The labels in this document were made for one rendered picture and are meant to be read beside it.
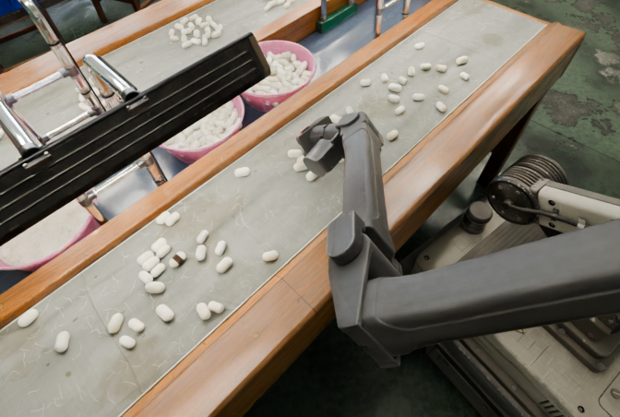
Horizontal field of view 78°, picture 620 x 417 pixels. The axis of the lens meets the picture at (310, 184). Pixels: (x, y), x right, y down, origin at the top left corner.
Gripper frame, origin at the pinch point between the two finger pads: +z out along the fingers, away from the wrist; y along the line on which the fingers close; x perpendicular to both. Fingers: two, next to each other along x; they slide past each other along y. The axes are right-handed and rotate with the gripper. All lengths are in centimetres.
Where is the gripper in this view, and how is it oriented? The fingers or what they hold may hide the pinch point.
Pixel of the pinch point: (300, 139)
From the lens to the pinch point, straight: 98.4
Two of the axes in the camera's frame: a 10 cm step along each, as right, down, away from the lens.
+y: -7.0, 5.8, -4.1
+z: -5.4, -0.5, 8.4
